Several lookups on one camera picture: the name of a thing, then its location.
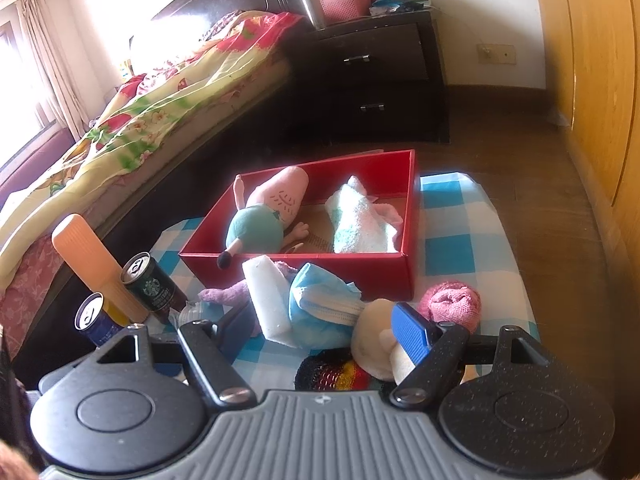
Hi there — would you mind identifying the blue drink can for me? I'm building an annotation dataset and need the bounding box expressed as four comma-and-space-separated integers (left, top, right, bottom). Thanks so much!
75, 292, 126, 347

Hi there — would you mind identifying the white and green towel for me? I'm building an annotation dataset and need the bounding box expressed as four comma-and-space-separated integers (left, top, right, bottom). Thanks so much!
325, 176, 401, 254

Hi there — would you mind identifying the floral yellow blanket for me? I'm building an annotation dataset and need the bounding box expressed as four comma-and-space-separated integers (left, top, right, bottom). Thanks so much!
0, 10, 306, 291

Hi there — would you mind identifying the cream bear plush toy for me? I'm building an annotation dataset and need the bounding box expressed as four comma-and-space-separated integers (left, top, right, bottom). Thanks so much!
350, 298, 426, 381

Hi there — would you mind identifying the black multicoloured crocheted pouch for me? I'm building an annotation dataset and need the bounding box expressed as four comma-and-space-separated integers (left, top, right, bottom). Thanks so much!
294, 347, 401, 392

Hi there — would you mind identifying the pink pig plush toy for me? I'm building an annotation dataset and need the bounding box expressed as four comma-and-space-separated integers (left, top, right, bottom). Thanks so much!
216, 166, 311, 267

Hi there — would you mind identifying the light wooden wardrobe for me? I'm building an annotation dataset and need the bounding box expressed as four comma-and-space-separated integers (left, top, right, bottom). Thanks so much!
530, 0, 640, 246

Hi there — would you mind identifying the beige curtain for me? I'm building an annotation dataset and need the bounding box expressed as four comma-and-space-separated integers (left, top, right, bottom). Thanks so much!
0, 0, 91, 141

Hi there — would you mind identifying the red cardboard box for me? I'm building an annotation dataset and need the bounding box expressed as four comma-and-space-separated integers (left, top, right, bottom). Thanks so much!
178, 149, 422, 301

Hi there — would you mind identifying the pink patterned bed sheet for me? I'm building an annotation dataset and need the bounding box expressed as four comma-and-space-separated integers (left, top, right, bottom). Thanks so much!
0, 240, 71, 336

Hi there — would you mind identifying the orange plastic bottle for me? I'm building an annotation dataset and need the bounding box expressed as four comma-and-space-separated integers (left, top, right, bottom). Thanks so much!
51, 214, 151, 323

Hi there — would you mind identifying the white foam block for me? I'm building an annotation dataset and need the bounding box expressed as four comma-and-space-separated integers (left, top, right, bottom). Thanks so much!
242, 255, 293, 347

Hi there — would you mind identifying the pink knitted hat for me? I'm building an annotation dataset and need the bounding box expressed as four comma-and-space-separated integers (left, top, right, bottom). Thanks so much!
417, 282, 482, 333

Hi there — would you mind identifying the purple window seat cushion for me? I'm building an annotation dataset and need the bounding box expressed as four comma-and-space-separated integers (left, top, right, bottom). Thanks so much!
0, 127, 76, 186

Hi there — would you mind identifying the blue face mask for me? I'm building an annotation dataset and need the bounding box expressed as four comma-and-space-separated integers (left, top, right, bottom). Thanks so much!
287, 262, 368, 348

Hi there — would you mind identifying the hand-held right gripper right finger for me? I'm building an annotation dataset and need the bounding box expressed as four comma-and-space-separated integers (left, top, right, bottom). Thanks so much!
390, 302, 546, 408

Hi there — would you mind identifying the green coffee can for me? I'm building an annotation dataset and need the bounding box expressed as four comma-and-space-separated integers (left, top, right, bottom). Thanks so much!
121, 252, 176, 326

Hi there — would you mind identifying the small pink cloth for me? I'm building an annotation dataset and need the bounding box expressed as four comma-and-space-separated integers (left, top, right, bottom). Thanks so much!
372, 202, 405, 228

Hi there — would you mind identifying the blue checkered tablecloth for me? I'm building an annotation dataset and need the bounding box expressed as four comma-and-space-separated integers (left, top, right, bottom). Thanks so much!
150, 172, 543, 391

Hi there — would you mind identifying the dark wooden nightstand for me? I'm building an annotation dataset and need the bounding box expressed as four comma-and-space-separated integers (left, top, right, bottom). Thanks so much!
290, 10, 451, 146

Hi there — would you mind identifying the pink plastic basket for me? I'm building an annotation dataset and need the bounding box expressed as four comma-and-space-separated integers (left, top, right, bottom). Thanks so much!
317, 0, 372, 20

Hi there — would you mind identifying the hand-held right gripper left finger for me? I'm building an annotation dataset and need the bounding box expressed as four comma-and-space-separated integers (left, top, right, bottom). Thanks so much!
92, 302, 261, 408

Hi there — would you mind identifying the dark nightstand drawer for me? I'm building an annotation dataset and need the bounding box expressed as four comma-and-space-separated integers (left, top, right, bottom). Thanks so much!
340, 80, 443, 136
310, 24, 430, 86

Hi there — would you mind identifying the stainless steel thermos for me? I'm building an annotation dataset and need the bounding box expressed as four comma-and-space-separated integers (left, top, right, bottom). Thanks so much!
298, 0, 327, 31

